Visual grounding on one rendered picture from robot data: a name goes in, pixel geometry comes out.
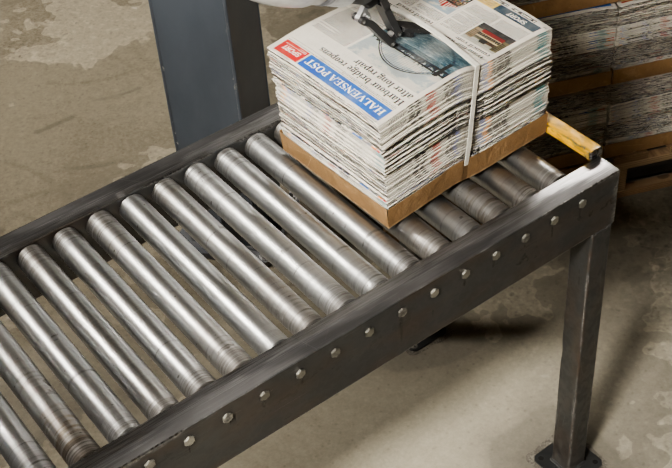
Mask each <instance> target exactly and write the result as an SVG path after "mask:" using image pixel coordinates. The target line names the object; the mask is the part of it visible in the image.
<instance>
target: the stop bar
mask: <svg viewBox="0 0 672 468"><path fill-rule="evenodd" d="M546 132H547V133H548V134H550V135H551V136H553V137H554V138H556V139H557V140H559V141H560V142H562V143H564V144H565V145H567V146H568V147H570V148H571V149H573V150H574V151H576V152H577V153H579V154H580V155H582V156H583V157H585V158H587V159H588V160H590V161H592V160H594V159H595V158H597V157H599V156H600V155H602V146H601V145H599V144H597V143H596V142H594V141H593V140H591V139H590V138H588V137H586V136H585V135H583V134H582V133H580V132H579V131H577V130H575V129H574V128H572V127H571V126H569V125H568V124H566V123H564V122H563V121H561V120H560V119H558V118H557V117H555V116H553V115H552V114H550V113H549V112H548V119H547V131H546Z"/></svg>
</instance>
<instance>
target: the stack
mask: <svg viewBox="0 0 672 468"><path fill-rule="evenodd" d="M506 1H508V2H509V3H511V4H513V5H515V6H522V5H527V4H531V3H536V2H541V1H546V0H506ZM621 1H622V0H621ZM621 1H620V0H618V2H614V3H609V4H604V5H599V6H594V7H590V8H585V9H580V10H575V11H570V12H566V13H561V14H556V15H551V16H546V17H541V18H537V19H538V20H540V21H542V22H543V23H545V24H546V25H548V26H550V27H551V28H553V30H552V36H553V37H552V39H551V40H552V41H551V42H550V43H551V44H552V45H551V46H550V47H551V48H550V51H551V52H552V55H553V57H552V58H551V60H552V61H553V64H552V70H551V80H550V81H548V82H549V83H554V82H559V81H563V80H568V79H573V78H578V77H583V76H588V75H593V74H598V73H603V72H607V71H610V68H612V69H613V70H617V69H622V68H627V67H631V66H636V65H640V64H645V63H650V62H654V61H659V60H664V59H668V58H672V0H629V1H624V2H621ZM547 101H549V103H548V104H547V106H546V107H545V108H546V111H547V112H549V113H550V114H552V115H553V116H555V117H557V118H558V119H560V120H561V121H563V122H564V123H566V124H568V125H569V126H571V127H572V128H574V129H575V130H577V131H579V132H580V133H582V134H583V135H585V136H586V137H588V138H590V139H591V140H593V141H594V142H596V143H597V144H599V145H601V146H603V144H604V145H609V144H613V143H618V142H623V141H628V140H632V139H637V138H642V137H647V136H652V135H656V134H661V133H666V132H671V131H672V72H669V73H665V74H660V75H655V76H650V77H645V78H641V79H636V80H631V81H626V82H622V83H617V84H612V85H611V84H610V85H607V86H602V87H598V88H593V89H588V90H584V91H579V92H574V93H570V94H565V95H560V96H556V97H551V98H548V99H547ZM666 146H667V147H663V148H658V149H654V150H649V151H647V149H645V150H640V151H636V152H631V153H627V154H622V155H618V156H613V157H609V158H608V159H609V160H606V161H608V162H609V163H611V164H612V165H614V166H615V167H617V168H618V169H620V174H619V183H618V192H617V198H620V197H625V196H629V195H634V194H638V193H642V192H647V191H651V190H656V189H660V188H664V187H669V186H672V173H668V174H664V175H660V176H655V177H651V178H646V179H642V180H637V181H633V182H629V183H626V177H627V169H629V168H633V167H637V166H642V165H646V164H651V163H655V162H660V161H664V160H669V159H672V144H668V145H666ZM524 147H526V148H527V149H529V150H530V151H532V152H533V153H535V154H536V155H538V156H539V157H541V158H542V159H546V158H551V157H555V156H560V155H564V154H569V153H573V152H576V151H574V150H573V149H571V148H570V147H568V146H567V145H565V144H564V143H562V142H560V141H559V140H557V139H556V138H554V137H553V136H551V135H550V134H548V133H547V132H545V133H544V134H542V135H540V136H539V137H537V138H535V139H534V140H532V141H530V142H529V143H527V144H526V145H524Z"/></svg>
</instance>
